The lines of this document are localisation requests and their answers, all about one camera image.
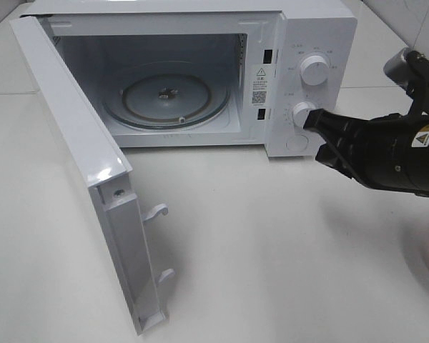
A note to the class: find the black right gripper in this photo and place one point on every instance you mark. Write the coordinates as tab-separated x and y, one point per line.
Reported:
389	153

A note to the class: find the round white door button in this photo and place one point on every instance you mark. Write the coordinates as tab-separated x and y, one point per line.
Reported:
297	143

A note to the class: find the white microwave door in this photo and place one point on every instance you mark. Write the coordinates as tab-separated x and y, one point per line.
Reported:
99	161

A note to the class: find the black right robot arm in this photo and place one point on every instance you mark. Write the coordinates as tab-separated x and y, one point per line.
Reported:
418	88

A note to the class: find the lower white control knob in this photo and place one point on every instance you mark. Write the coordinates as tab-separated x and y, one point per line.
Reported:
301	111

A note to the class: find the white control knob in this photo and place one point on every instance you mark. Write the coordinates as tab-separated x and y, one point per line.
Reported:
314	70
301	111

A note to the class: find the upper white control knob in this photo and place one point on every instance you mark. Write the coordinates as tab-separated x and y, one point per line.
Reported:
314	70

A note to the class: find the glass microwave turntable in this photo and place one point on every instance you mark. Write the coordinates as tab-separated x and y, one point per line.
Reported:
165	95

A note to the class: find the white microwave oven body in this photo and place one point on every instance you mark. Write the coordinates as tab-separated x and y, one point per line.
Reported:
257	46

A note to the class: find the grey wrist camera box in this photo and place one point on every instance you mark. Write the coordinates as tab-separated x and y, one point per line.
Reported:
398	70

